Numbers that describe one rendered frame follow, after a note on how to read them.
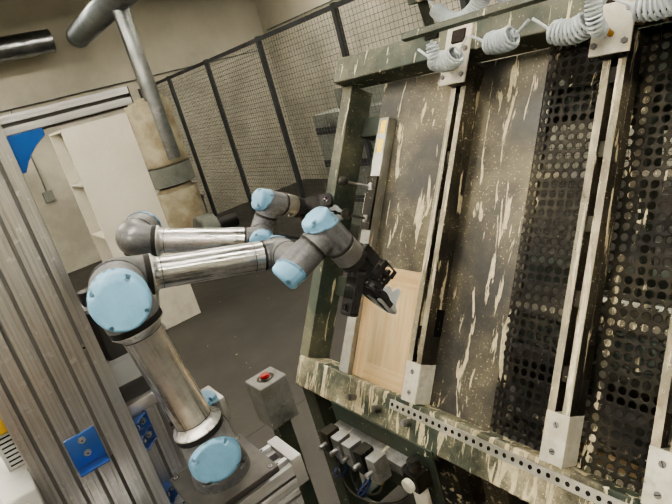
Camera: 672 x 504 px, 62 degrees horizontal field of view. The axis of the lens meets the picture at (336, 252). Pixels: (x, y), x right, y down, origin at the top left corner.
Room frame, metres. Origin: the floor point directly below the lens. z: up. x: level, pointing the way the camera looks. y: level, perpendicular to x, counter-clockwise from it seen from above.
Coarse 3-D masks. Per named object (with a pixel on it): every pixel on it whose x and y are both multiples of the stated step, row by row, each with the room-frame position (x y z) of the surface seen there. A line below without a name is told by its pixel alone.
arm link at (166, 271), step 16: (272, 240) 1.33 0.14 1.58; (288, 240) 1.31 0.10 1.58; (128, 256) 1.22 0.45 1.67; (144, 256) 1.23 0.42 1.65; (160, 256) 1.25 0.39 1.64; (176, 256) 1.25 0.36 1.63; (192, 256) 1.25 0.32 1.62; (208, 256) 1.26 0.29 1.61; (224, 256) 1.26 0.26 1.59; (240, 256) 1.27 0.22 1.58; (256, 256) 1.28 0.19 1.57; (272, 256) 1.29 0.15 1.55; (144, 272) 1.19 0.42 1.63; (160, 272) 1.21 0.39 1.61; (176, 272) 1.22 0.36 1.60; (192, 272) 1.23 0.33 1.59; (208, 272) 1.24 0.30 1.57; (224, 272) 1.26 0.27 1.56; (240, 272) 1.28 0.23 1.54; (160, 288) 1.22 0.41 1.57
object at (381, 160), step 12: (384, 144) 2.03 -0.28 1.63; (384, 156) 2.02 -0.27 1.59; (372, 168) 2.04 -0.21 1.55; (384, 168) 2.02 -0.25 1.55; (384, 180) 2.01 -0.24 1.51; (384, 192) 2.00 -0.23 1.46; (372, 228) 1.95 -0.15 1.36; (360, 240) 1.97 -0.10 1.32; (372, 240) 1.94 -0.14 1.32; (360, 312) 1.86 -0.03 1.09; (348, 324) 1.87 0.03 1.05; (348, 336) 1.85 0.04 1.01; (348, 348) 1.83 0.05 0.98; (348, 360) 1.81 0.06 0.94; (348, 372) 1.80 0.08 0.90
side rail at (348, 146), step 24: (360, 96) 2.31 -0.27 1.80; (360, 120) 2.30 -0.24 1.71; (336, 144) 2.26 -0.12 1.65; (360, 144) 2.28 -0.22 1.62; (336, 168) 2.21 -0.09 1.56; (336, 192) 2.18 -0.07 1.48; (336, 264) 2.13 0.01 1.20; (312, 288) 2.10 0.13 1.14; (312, 312) 2.05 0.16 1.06; (336, 312) 2.09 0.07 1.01; (312, 336) 2.01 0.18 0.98
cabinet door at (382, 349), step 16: (400, 272) 1.78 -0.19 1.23; (416, 272) 1.72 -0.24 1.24; (400, 288) 1.75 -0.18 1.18; (416, 288) 1.69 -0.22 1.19; (368, 304) 1.85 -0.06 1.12; (400, 304) 1.73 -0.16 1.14; (368, 320) 1.82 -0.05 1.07; (384, 320) 1.76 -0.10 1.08; (400, 320) 1.70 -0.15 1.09; (368, 336) 1.80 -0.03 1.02; (384, 336) 1.74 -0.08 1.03; (400, 336) 1.68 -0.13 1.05; (368, 352) 1.77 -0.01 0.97; (384, 352) 1.71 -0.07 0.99; (400, 352) 1.65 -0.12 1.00; (368, 368) 1.74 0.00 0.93; (384, 368) 1.69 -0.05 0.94; (400, 368) 1.63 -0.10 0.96; (384, 384) 1.66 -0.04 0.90; (400, 384) 1.60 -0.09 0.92
